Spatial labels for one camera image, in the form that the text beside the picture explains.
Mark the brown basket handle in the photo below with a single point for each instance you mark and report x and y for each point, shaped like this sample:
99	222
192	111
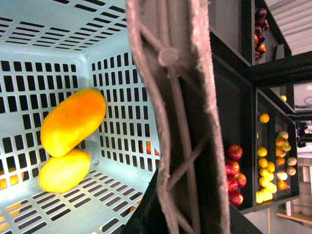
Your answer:
171	45

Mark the light blue plastic basket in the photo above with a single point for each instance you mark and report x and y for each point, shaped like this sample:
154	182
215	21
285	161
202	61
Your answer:
50	49

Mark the yellow mango left upper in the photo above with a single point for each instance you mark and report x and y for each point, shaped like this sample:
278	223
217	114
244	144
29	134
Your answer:
72	121

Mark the yellow mango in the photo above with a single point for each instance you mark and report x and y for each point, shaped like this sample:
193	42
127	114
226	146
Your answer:
72	121
60	174

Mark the yellow mango centre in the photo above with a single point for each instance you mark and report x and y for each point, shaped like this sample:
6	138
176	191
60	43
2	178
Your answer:
60	174

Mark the red apples lower bin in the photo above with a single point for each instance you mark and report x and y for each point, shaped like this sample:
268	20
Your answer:
235	179

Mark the black fruit display shelf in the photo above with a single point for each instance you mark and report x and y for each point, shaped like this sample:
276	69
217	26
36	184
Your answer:
250	114

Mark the lemons in bin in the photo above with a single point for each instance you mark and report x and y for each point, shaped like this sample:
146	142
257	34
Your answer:
265	159

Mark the dark plums upper bin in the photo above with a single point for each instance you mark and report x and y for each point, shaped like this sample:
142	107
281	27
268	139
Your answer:
261	26

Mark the pears and oranges bin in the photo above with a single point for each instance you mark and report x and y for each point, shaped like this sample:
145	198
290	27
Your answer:
284	161

